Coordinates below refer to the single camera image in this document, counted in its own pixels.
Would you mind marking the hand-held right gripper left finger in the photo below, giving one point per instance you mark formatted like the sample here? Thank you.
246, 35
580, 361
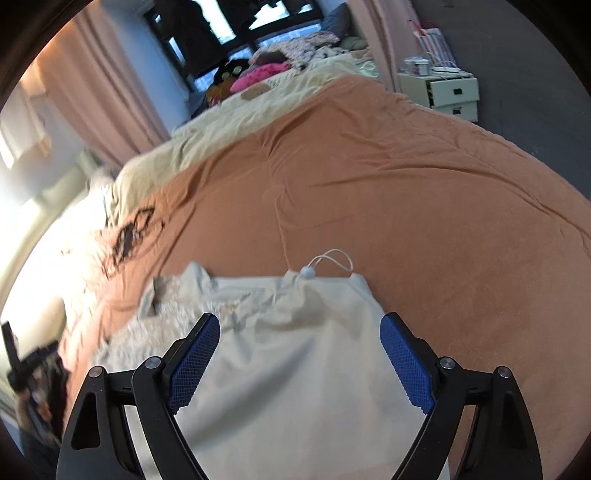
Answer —
194, 364

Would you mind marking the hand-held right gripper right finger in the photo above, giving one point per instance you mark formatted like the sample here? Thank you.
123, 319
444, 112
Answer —
406, 364

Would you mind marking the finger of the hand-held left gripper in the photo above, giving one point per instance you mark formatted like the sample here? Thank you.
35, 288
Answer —
11, 355

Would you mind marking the beige zip jacket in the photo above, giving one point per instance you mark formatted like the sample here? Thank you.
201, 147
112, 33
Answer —
300, 369

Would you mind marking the floral clothes pile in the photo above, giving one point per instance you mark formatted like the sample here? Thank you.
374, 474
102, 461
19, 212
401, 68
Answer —
307, 48

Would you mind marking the white padded headboard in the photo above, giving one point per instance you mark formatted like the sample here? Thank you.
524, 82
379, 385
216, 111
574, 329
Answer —
32, 240

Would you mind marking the brown blanket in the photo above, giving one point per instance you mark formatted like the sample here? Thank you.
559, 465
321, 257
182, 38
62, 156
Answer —
415, 207

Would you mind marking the cream blanket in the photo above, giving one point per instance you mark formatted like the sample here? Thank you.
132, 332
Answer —
152, 170

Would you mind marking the white hanging shirt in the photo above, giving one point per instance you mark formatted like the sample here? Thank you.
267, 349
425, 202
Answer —
23, 129

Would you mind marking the white nightstand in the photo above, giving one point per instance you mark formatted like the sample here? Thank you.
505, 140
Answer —
455, 94

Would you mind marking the black plush toy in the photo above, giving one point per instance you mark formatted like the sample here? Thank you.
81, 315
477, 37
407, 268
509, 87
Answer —
226, 78

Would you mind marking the pink curtain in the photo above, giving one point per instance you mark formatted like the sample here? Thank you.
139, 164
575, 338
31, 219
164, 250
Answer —
374, 41
101, 78

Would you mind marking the pink plush pillow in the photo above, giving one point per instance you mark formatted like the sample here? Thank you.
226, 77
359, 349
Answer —
258, 76

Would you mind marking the small white box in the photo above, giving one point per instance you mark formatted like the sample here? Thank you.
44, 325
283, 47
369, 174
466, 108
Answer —
418, 65

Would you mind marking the cream bear-print quilt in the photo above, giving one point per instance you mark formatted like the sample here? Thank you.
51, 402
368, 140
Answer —
304, 81

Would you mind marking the striped gift bag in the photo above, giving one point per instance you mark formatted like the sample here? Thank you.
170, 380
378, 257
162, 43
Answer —
431, 44

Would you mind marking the dark hanging coat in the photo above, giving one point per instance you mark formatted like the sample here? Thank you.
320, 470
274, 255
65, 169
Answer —
191, 32

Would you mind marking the grey pillow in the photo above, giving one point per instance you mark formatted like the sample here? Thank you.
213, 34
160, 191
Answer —
339, 18

